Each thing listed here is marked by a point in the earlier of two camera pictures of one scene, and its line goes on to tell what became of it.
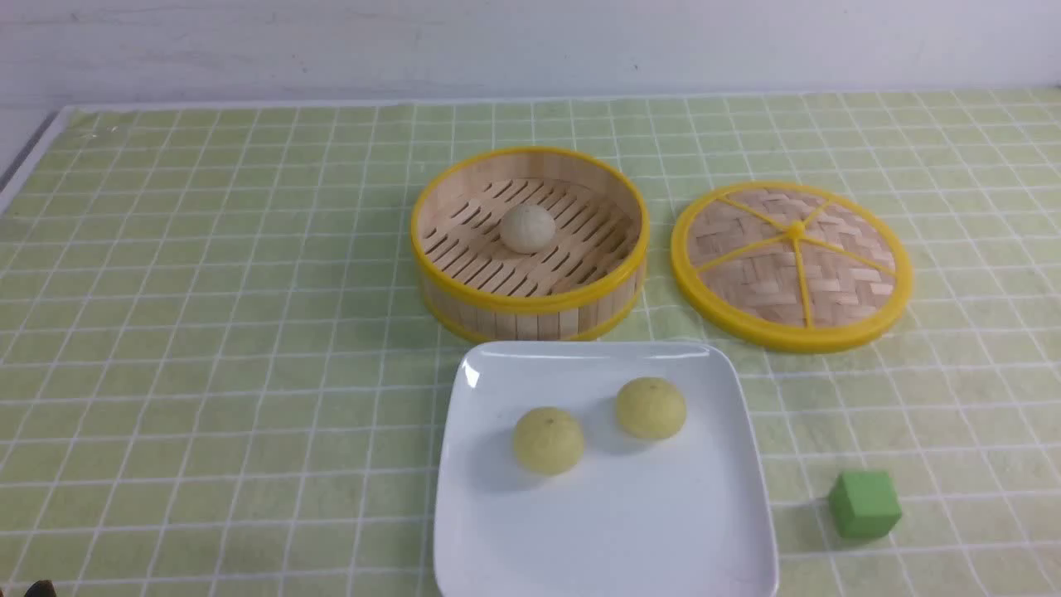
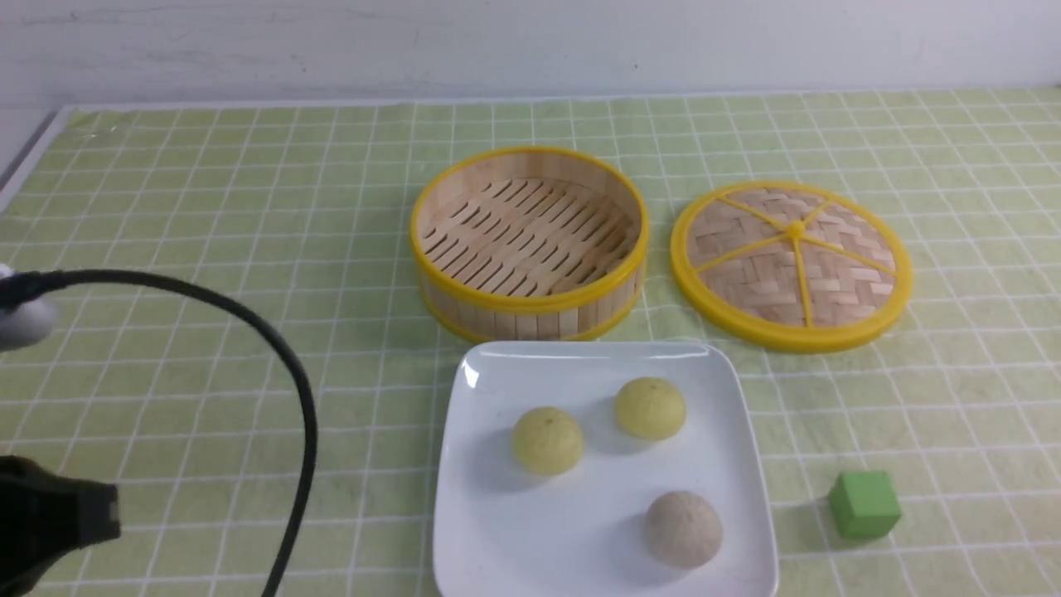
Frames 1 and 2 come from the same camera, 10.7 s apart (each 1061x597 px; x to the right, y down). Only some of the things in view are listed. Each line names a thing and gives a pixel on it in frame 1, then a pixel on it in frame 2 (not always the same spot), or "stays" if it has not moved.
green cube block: (864, 504) stays
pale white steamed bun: (528, 229) to (683, 530)
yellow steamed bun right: (651, 408) stays
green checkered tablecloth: (220, 377) stays
